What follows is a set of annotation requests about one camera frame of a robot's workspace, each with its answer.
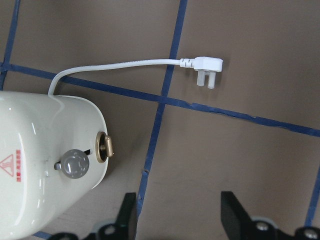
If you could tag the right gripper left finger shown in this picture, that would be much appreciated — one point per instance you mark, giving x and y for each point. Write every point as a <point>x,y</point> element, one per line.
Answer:
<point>125,225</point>

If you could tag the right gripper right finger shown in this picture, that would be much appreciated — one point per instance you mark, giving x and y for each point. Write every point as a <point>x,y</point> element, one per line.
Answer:
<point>238,225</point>

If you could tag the cream white toaster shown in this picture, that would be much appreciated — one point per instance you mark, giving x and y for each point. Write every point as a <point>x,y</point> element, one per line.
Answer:
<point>50,156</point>

